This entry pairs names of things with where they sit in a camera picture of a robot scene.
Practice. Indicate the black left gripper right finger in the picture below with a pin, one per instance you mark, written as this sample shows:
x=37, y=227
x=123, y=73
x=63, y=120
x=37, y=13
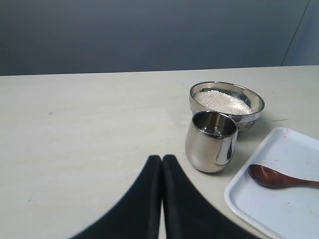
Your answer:
x=187, y=214

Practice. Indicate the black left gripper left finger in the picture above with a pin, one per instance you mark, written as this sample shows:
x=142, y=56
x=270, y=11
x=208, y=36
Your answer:
x=137, y=214

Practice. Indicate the brown wooden spoon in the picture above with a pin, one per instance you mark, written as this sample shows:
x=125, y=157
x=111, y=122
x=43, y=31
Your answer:
x=271, y=178

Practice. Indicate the small steel cup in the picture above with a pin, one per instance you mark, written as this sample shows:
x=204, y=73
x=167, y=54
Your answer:
x=210, y=141

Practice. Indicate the white granular powder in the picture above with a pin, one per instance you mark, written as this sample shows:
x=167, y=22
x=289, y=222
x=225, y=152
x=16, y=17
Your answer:
x=222, y=102

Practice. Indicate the steel rice bowl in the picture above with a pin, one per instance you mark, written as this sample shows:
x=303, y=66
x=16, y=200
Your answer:
x=252, y=99

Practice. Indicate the white rectangular tray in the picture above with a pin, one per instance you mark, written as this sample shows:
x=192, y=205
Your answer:
x=277, y=189

